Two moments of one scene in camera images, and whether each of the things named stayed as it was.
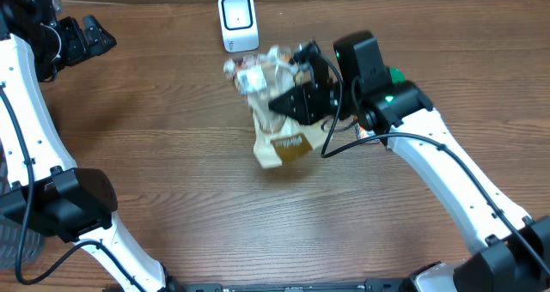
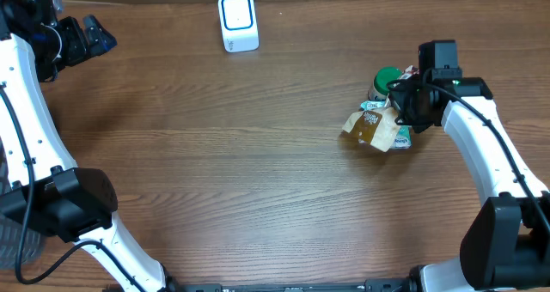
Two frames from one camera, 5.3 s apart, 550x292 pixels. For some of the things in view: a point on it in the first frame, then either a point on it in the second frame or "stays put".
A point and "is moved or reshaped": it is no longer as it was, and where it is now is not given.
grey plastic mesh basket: (10, 228) stays put
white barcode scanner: (238, 19) stays put
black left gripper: (82, 48) stays put
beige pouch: (279, 139) is moved or reshaped
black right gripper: (307, 113) -> (397, 98)
